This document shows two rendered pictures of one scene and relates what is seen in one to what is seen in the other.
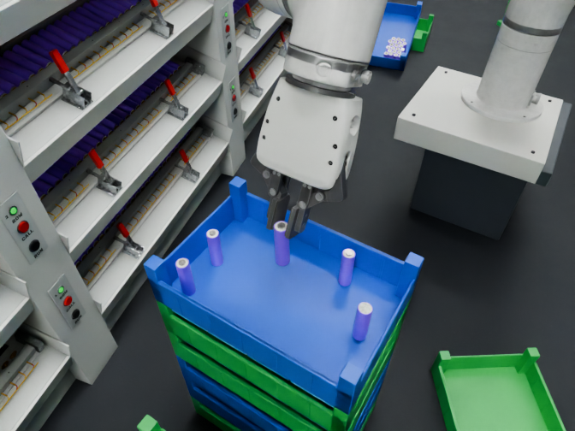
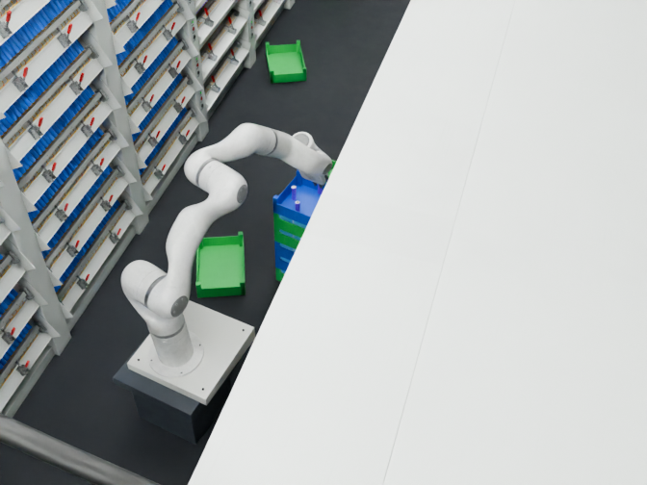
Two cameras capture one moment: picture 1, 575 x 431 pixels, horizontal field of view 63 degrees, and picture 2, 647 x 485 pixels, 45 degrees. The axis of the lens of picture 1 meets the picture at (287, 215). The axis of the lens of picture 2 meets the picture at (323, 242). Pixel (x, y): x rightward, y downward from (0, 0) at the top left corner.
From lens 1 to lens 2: 3.05 m
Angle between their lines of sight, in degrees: 88
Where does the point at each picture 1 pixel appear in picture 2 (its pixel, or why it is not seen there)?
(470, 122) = (208, 327)
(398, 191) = not seen: hidden behind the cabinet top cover
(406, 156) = not seen: hidden behind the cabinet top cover
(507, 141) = (192, 312)
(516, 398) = (207, 284)
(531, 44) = not seen: hidden behind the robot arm
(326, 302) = (304, 207)
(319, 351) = (306, 194)
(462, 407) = (235, 279)
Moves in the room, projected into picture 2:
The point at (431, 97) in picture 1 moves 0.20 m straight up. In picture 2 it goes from (225, 351) to (220, 315)
